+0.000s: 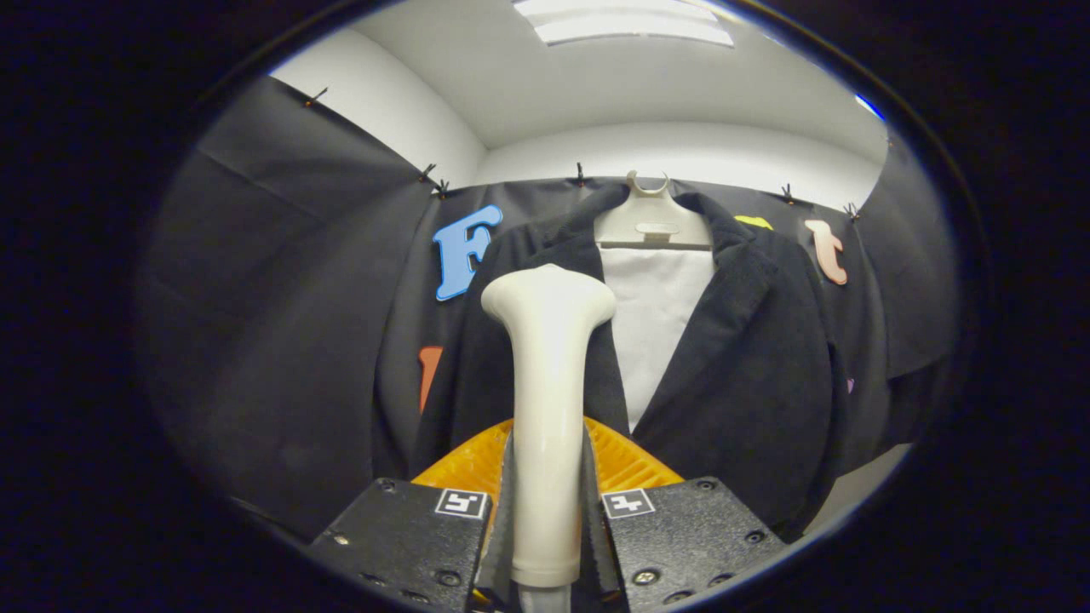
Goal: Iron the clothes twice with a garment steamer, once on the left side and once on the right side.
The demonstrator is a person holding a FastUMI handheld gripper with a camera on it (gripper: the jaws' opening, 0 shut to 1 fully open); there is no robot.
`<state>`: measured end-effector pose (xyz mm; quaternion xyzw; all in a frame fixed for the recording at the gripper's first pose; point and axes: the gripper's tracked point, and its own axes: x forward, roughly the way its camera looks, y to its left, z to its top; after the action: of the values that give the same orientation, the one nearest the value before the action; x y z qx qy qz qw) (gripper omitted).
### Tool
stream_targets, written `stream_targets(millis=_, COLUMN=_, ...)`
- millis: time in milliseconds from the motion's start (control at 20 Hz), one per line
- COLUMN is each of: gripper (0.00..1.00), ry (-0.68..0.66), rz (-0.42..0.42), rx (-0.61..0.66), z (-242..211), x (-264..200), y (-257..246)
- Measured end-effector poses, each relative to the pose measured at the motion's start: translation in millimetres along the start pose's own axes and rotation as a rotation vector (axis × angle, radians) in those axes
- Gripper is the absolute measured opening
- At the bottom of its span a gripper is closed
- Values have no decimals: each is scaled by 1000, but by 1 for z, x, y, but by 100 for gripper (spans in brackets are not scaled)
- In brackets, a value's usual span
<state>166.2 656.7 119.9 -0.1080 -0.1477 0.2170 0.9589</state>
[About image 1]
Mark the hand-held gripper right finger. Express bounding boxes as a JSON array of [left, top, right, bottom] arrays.
[[582, 415, 789, 610]]

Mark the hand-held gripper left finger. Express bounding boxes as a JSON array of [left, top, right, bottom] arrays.
[[307, 417, 516, 612]]

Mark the white garment steamer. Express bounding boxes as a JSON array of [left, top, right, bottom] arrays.
[[480, 264, 617, 613]]

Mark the white shirt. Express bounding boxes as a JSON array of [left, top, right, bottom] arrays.
[[600, 247, 716, 433]]

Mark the black suit jacket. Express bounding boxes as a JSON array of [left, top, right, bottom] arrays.
[[370, 183, 852, 541]]

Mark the white clothes hanger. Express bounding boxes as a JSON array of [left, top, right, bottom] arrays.
[[594, 170, 714, 253]]

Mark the black backdrop cloth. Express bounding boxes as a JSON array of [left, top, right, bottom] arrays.
[[136, 75, 963, 546]]

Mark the ceiling light panel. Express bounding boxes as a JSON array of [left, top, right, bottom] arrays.
[[511, 0, 737, 49]]

